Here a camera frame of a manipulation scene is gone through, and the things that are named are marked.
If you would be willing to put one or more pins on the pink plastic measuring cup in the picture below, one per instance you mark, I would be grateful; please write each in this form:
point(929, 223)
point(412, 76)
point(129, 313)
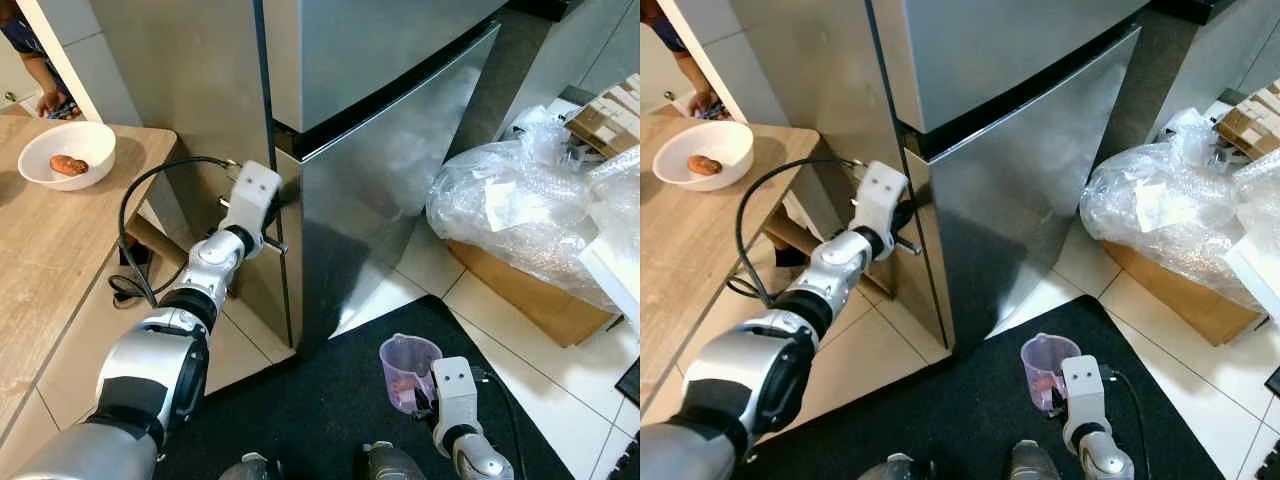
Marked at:
point(405, 358)
point(1045, 355)

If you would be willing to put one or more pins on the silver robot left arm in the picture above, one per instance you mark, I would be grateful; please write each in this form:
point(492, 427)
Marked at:
point(150, 380)
point(770, 380)

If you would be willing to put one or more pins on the silver fridge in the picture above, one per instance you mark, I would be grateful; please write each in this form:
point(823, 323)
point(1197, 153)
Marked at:
point(810, 100)
point(180, 100)

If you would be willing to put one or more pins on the grey robot right foot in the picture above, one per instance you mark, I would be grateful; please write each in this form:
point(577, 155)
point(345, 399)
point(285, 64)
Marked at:
point(1035, 462)
point(392, 463)

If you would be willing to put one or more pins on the grey robot foot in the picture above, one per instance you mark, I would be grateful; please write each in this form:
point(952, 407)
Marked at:
point(392, 463)
point(250, 468)
point(890, 468)
point(1035, 462)

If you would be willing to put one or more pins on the black floor mat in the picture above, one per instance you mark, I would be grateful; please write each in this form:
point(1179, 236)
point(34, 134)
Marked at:
point(330, 400)
point(970, 400)

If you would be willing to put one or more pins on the large brown cardboard box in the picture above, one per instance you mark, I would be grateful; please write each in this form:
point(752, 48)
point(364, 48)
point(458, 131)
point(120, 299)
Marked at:
point(530, 300)
point(1180, 295)

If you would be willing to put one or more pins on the grey robot left foot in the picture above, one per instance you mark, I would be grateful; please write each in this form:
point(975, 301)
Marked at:
point(890, 468)
point(250, 468)

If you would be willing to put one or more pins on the white bowl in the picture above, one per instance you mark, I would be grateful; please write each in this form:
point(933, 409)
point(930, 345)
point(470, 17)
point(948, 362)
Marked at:
point(90, 140)
point(728, 140)

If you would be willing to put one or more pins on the black foam puzzle mat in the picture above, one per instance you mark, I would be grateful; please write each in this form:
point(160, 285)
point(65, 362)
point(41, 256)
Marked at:
point(622, 458)
point(1260, 458)

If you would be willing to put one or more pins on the loose black foam tile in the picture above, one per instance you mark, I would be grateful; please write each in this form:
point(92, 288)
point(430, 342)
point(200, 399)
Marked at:
point(1272, 382)
point(630, 380)

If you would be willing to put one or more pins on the orange sweet potato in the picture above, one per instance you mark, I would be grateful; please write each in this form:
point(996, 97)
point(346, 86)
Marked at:
point(705, 165)
point(68, 165)

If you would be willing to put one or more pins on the wooden table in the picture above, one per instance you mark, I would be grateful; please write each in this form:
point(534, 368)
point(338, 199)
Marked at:
point(690, 250)
point(50, 250)

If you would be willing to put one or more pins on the bubble wrap bundle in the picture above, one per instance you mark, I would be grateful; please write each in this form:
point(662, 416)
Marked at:
point(1160, 200)
point(510, 200)

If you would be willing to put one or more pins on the white cabinet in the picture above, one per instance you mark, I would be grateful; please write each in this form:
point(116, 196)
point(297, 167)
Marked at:
point(1255, 275)
point(615, 275)

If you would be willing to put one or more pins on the stacked cartons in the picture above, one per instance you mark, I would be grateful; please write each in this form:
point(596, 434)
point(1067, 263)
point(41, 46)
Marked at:
point(605, 120)
point(1250, 125)

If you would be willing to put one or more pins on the grey kitchen cabinets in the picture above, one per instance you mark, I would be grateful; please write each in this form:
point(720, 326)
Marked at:
point(1230, 50)
point(590, 50)

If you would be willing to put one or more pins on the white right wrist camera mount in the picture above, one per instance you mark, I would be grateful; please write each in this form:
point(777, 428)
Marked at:
point(1082, 385)
point(455, 390)

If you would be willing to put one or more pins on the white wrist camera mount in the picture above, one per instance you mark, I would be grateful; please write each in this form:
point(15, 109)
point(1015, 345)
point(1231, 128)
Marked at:
point(882, 190)
point(1082, 385)
point(255, 190)
point(455, 390)

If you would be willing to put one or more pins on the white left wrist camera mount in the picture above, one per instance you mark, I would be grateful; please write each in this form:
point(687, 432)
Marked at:
point(882, 190)
point(255, 190)

